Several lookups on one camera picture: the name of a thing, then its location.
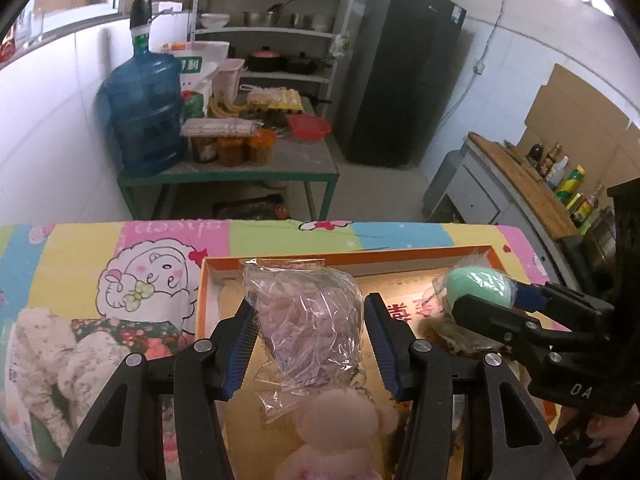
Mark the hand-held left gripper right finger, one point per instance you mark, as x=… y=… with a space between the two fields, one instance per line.
x=382 y=355

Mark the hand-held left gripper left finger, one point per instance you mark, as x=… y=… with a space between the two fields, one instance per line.
x=239 y=355

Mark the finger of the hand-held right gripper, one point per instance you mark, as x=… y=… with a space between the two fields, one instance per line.
x=530 y=297
x=500 y=325

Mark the green makeup sponge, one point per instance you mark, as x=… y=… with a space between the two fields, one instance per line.
x=477 y=285

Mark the orange cardboard box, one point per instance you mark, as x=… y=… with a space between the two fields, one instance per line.
x=390 y=282

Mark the clear bag with pink cloth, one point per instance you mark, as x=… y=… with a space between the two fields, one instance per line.
x=305 y=320

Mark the teddy bear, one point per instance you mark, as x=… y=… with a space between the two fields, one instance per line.
x=330 y=420

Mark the cream lace cloth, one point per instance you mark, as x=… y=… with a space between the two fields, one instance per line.
x=45 y=360

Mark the person's right hand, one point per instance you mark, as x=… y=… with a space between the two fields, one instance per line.
x=617 y=442

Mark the yellow label bottle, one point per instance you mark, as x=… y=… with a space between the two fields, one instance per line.
x=585 y=207

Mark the floral tissue box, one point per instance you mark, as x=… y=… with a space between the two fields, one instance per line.
x=135 y=335

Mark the wooden cutting board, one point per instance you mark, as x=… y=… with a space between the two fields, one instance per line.
x=525 y=190

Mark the grey kitchen cabinet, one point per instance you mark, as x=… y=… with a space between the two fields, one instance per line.
x=480 y=200

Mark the green bottle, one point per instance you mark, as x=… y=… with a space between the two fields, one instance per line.
x=570 y=185

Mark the white bottle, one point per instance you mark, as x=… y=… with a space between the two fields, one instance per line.
x=557 y=175

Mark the dark sauce bottle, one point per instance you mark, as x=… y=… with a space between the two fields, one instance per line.
x=550 y=160
x=536 y=155

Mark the cartoon striped bed sheet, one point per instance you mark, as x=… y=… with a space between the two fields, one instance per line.
x=75 y=260

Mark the cardboard sheet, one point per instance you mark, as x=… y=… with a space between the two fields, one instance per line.
x=575 y=110

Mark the low green table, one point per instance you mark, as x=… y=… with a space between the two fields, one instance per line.
x=300 y=165

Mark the orange sauce jar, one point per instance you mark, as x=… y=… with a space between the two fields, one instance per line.
x=262 y=147
x=232 y=151

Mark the clear noodle pack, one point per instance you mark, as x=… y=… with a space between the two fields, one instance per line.
x=220 y=128

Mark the red colander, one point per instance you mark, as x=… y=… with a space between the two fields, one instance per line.
x=310 y=127

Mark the bananas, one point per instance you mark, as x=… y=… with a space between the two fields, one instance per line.
x=222 y=107

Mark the egg tray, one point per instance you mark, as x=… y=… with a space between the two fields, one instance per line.
x=275 y=100

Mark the dark refrigerator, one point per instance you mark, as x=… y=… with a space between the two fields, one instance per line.
x=395 y=75

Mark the blue water jug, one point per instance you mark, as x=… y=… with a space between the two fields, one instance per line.
x=145 y=110

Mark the pale pink container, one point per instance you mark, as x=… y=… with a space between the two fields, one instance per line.
x=227 y=80

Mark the white flour bag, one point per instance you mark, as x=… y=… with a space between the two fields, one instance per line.
x=197 y=70

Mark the red clay pot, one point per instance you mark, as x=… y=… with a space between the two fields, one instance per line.
x=267 y=60

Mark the black wok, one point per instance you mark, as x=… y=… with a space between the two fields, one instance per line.
x=305 y=65

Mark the white bowls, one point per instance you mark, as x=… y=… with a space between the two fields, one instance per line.
x=215 y=21

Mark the steel mixing bowl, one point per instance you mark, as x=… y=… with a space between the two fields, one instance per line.
x=261 y=19

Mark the black white water pump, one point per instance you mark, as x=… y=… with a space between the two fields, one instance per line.
x=142 y=15

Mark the orange juice bottle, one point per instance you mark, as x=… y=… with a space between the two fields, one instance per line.
x=7 y=45

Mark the clear drinking glass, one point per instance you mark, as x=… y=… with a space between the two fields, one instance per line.
x=38 y=24

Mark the wall socket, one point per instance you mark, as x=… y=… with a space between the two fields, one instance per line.
x=480 y=67

